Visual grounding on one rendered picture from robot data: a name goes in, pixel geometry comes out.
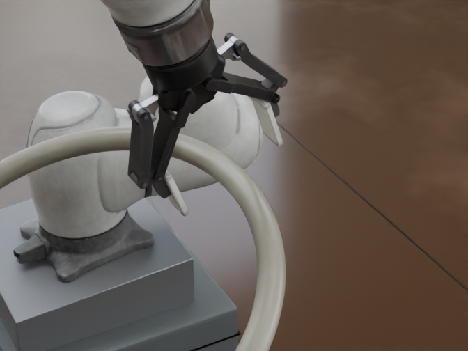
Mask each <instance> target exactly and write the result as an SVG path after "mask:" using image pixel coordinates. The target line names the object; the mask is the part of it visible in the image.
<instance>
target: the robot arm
mask: <svg viewBox="0 0 468 351"><path fill-rule="evenodd" d="M100 1H101V2H102V3H103V4H104V5H105V6H106V7H107V8H108V9H109V11H110V13H111V16H112V19H113V21H114V23H115V25H116V26H117V27H118V30H119V31H120V34H121V36H122V38H123V40H124V42H125V44H126V46H127V48H128V51H129V52H131V53H132V54H133V55H134V56H135V57H136V58H137V59H138V60H139V61H140V62H142V64H143V67H144V69H145V71H146V74H147V77H146V78H145V79H144V81H143V82H142V84H141V87H140V94H139V99H138V101H137V100H133V101H131V102H130V103H129V105H128V108H129V109H119V108H114V107H113V105H112V104H111V103H110V102H109V101H108V100H106V99H104V98H103V97H101V96H99V95H96V94H94V93H89V92H83V91H66V92H62V93H59V94H56V95H53V96H51V97H50V98H48V99H47V100H45V101H44V102H43V103H42V104H41V106H40V107H39V108H38V110H37V111H36V112H35V114H34V116H33V119H32V121H31V125H30V128H29V134H28V138H27V144H26V148H28V147H30V146H33V145H36V144H37V143H41V142H43V141H46V140H49V139H53V138H55V137H59V136H63V135H65V134H70V133H74V132H80V131H84V130H91V129H96V128H102V127H122V126H132V129H131V138H130V150H120V151H108V152H101V153H91V154H87V155H81V156H77V157H72V158H70V159H65V160H62V161H60V162H56V163H53V164H50V165H48V166H45V167H42V168H41V169H38V170H35V171H33V172H31V173H29V174H28V179H29V187H30V190H31V196H32V199H33V204H34V206H35V209H36V212H37V216H38V219H35V220H31V221H27V222H25V223H23V224H22V225H21V226H20V232H21V236H22V237H24V238H26V239H27V241H26V242H24V243H22V244H21V245H19V246H18V247H16V248H15V249H14V251H13V252H14V256H15V257H17V260H16V261H17V262H18V263H19V264H24V263H30V262H33V261H37V260H42V259H46V260H47V261H48V262H49V264H50V265H51V266H52V267H53V268H54V269H55V271H56V275H57V279H58V280H59V281H61V282H64V283H67V282H71V281H73V280H75V279H76V278H77V277H78V276H80V275H82V274H83V273H85V272H87V271H90V270H92V269H95V268H96V267H99V266H101V265H103V264H106V263H108V262H111V261H113V260H115V259H117V258H120V257H122V256H124V255H127V254H129V253H132V252H133V251H137V250H140V249H147V248H149V247H151V246H153V244H154V237H153V234H152V233H151V232H150V231H147V230H146V229H144V228H142V227H140V225H138V223H136V222H135V220H133V218H131V216H129V212H128V209H127V208H128V207H130V206H131V205H133V204H135V203H136V202H138V201H140V200H141V199H143V198H146V197H150V196H161V197H162V198H163V199H166V198H167V197H168V198H169V200H170V202H171V203H172V204H173V205H174V206H175V207H176V209H177V210H178V211H179V212H180V213H181V214H182V215H183V216H187V215H188V214H189V210H188V209H187V206H186V205H185V202H184V200H183V198H182V196H181V194H180V192H185V191H189V190H192V189H198V188H201V187H205V186H208V185H212V184H215V183H218V181H217V180H216V179H214V178H213V177H212V176H211V175H209V174H208V173H206V172H205V171H203V170H201V169H199V168H198V167H196V166H194V165H192V164H189V163H187V162H184V161H182V160H180V159H176V158H174V157H172V153H173V149H174V147H175V144H176V141H177V138H178V135H179V133H180V134H184V135H186V136H189V137H192V138H195V139H198V140H199V141H202V142H204V143H206V144H208V145H210V146H212V147H214V148H216V149H217V150H219V151H221V152H222V153H224V154H225V155H227V156H228V157H230V158H231V159H232V160H233V161H234V162H236V163H237V164H238V165H240V166H241V167H242V168H243V169H245V168H247V167H248V166H249V165H250V164H252V163H253V162H254V160H255V159H256V157H257V155H258V154H259V153H260V151H261V148H262V145H263V133H264V135H265V136H266V137H268V138H269V139H270V140H271V141H273V142H274V143H275V144H276V145H277V146H281V145H282V144H283V140H282V138H281V134H280V131H279V128H278V125H277V123H276V119H275V118H276V117H277V116H278V115H279V113H280V110H279V106H278V104H277V103H278V102H279V100H280V95H279V94H277V93H276V91H277V90H278V88H279V87H280V88H283V87H284V86H285V85H286V84H287V82H288V80H287V79H286V78H285V77H284V76H283V75H281V74H280V73H279V72H277V71H276V70H275V69H274V68H272V67H271V66H269V65H268V64H266V63H265V62H264V61H262V60H260V59H259V58H258V57H256V56H255V55H253V54H252V53H251V52H250V51H249V48H248V47H247V44H246V43H245V42H243V41H242V40H240V39H239V38H238V37H237V36H236V35H234V34H233V33H231V32H230V33H227V34H226V35H225V37H224V41H225V44H223V45H222V46H221V47H220V48H219V49H217V48H216V45H215V42H214V40H213V37H212V31H213V26H214V20H213V17H212V13H211V11H210V0H100ZM226 59H231V60H232V61H235V60H236V61H240V60H241V61H242V62H243V63H245V64H246V65H247V66H249V67H250V68H252V69H253V70H255V71H256V72H258V73H259V74H261V75H262V76H264V77H265V79H264V80H263V81H258V80H255V79H250V78H247V77H241V76H238V75H233V74H229V73H226V72H224V68H225V64H226V61H225V60H226ZM248 96H249V97H251V99H250V98H249V97H248ZM251 100H252V101H251ZM154 128H156V129H155V133H154Z"/></svg>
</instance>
